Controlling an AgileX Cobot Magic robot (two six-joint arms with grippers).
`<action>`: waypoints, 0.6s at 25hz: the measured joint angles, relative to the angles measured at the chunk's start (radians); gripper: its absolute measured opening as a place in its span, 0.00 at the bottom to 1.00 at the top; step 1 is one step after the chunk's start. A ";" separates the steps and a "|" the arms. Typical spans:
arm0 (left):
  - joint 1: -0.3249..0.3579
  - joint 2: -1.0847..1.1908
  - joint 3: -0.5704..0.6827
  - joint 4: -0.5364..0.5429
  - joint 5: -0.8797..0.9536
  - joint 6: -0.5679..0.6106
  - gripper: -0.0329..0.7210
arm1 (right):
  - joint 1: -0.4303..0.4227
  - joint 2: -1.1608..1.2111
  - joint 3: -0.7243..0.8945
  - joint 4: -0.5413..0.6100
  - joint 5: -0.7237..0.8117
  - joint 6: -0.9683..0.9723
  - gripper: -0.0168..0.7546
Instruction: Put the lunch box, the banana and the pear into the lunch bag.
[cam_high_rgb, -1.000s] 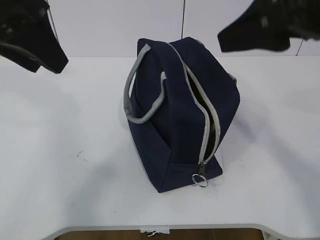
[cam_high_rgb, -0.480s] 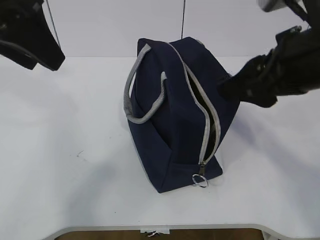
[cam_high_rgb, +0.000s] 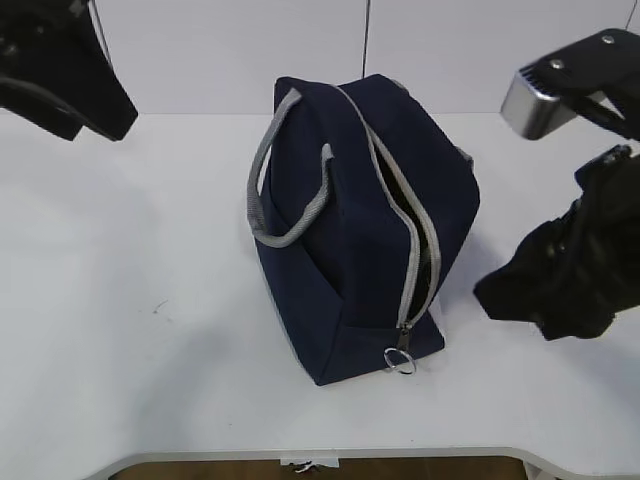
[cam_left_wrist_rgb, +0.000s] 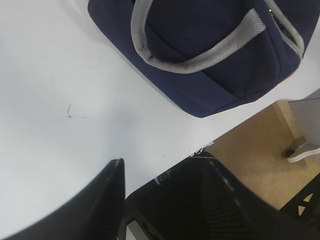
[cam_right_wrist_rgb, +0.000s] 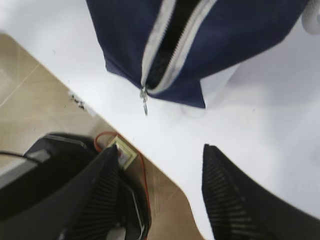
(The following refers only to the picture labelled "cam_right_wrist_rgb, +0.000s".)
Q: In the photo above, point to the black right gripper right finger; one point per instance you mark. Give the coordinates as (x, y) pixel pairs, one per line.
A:
(238, 208)

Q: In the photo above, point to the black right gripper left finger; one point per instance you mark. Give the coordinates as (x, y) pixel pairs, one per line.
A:
(83, 209)

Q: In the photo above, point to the navy blue lunch bag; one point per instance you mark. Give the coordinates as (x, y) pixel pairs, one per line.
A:
(180, 51)

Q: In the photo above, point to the black device with red wire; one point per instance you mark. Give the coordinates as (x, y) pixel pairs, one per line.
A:
(50, 163)

